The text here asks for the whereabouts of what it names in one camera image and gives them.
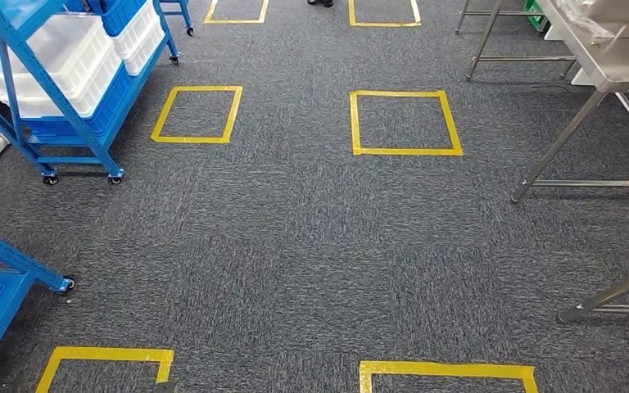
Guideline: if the stainless steel workbench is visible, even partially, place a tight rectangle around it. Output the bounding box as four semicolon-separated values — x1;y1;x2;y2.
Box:
557;264;629;325

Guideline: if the blue steel shelf rack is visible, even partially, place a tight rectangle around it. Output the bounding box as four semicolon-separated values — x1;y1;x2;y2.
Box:
0;223;77;393

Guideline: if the blue rack with casters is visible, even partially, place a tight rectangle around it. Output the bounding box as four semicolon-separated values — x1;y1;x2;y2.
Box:
154;0;197;38
0;0;181;187

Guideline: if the white plastic bin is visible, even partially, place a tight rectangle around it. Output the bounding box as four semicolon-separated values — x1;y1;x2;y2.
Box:
109;0;165;77
0;13;124;120

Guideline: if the stainless steel table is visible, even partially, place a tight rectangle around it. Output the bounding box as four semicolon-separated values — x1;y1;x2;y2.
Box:
511;0;629;206
454;0;580;84

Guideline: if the yellow tape floor square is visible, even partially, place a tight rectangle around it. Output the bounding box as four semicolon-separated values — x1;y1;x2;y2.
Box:
34;346;176;393

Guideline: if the green plastic crate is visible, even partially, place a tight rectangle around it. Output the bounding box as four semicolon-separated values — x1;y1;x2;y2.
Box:
523;0;550;32

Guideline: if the white partition board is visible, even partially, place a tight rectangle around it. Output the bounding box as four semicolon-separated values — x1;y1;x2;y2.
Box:
543;24;602;88

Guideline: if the clear plastic film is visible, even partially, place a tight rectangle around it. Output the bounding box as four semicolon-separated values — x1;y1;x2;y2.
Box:
555;0;617;38

